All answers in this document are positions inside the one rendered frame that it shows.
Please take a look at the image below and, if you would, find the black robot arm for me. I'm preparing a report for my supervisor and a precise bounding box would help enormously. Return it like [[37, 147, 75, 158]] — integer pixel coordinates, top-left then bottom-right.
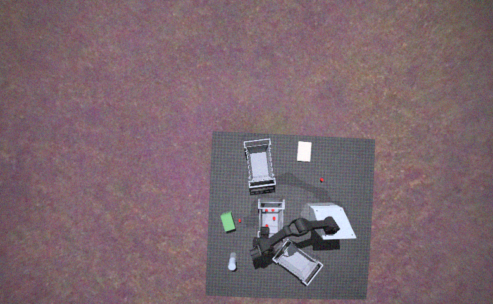
[[250, 216, 340, 260]]

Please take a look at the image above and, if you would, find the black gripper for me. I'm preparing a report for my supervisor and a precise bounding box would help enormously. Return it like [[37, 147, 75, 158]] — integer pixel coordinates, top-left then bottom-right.
[[260, 227, 270, 238]]

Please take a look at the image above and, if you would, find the grey cylinder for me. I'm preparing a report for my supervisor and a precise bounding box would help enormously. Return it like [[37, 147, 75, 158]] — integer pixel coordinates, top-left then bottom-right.
[[228, 257, 236, 270]]

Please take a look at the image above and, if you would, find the green block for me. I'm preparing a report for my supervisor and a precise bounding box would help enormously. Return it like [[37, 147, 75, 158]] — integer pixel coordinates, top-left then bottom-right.
[[220, 212, 235, 232]]

